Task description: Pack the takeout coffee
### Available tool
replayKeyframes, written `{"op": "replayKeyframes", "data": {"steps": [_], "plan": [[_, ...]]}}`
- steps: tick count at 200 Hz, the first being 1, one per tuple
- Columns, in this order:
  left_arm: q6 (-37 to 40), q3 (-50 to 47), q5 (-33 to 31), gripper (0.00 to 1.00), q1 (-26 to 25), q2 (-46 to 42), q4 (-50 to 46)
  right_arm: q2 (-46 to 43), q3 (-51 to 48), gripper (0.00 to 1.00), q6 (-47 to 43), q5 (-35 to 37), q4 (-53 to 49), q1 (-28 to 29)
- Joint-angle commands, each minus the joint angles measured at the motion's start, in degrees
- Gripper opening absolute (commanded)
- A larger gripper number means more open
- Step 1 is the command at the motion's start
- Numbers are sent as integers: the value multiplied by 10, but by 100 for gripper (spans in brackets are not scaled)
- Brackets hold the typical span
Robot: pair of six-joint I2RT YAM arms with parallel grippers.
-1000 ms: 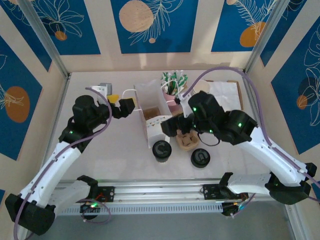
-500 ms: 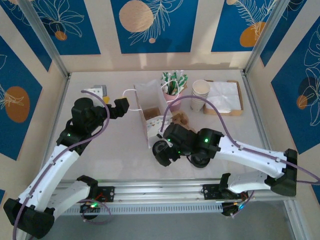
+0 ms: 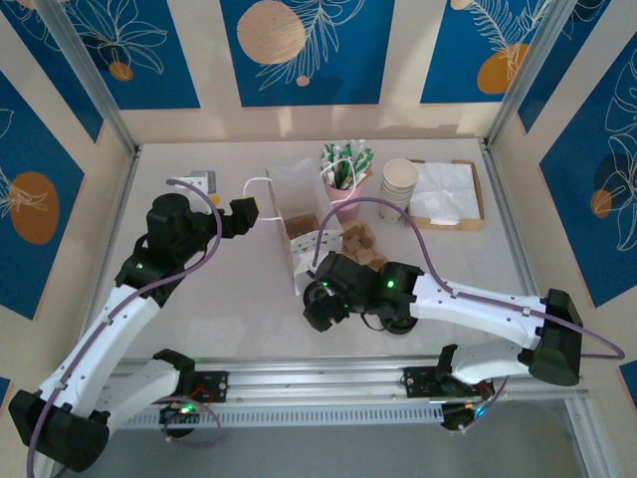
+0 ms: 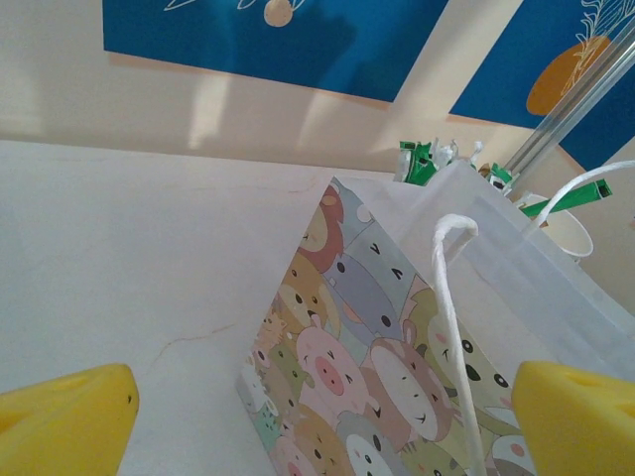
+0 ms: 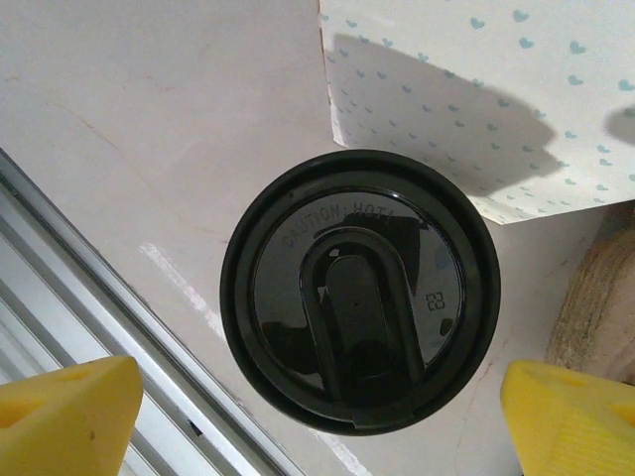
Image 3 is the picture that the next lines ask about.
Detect brown cardboard napkin tray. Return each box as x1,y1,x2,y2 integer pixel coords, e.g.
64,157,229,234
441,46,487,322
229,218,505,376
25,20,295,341
405,157,487,232

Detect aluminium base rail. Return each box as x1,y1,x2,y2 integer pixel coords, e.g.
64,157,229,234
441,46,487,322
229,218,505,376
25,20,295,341
42,356,589,412

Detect grey slotted cable duct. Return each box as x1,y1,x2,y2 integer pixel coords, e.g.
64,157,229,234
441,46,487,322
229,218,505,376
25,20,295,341
64,401,445,430

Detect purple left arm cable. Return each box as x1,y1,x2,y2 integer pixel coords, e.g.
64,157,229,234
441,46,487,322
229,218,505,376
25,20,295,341
25,177,224,478

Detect stack of black cup lids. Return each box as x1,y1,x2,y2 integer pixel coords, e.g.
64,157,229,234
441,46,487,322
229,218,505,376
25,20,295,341
383,316,418,336

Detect white paper bag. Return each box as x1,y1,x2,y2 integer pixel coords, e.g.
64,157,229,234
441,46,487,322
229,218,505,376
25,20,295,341
242,158,345,299

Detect aluminium frame post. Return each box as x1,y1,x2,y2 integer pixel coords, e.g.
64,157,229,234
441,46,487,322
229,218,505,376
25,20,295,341
37,0,140,155
485,0,571,150

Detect white paper napkins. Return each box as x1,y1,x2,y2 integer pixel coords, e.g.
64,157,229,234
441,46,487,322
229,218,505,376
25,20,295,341
408,161,483,224

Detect black controller board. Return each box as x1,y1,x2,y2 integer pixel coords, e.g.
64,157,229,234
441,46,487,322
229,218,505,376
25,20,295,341
158,401,210,439
440,402,492,433

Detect aluminium table side rail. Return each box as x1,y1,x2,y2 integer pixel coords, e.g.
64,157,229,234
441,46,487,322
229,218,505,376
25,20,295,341
478,140,561,359
72,146,143,369

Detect green white stick sachet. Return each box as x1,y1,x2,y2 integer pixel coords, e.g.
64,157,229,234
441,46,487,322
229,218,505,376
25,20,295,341
356,147,375,188
347,139,364,189
319,144,338,188

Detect stack of white paper cups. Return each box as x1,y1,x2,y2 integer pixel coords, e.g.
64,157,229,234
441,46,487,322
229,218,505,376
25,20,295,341
378,157,420,221

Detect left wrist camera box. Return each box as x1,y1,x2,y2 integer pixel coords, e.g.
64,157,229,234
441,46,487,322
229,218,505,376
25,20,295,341
182,169,219,196

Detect pink sachet holder cup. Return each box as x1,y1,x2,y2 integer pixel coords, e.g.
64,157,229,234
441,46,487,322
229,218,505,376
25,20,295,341
325,177,368,224

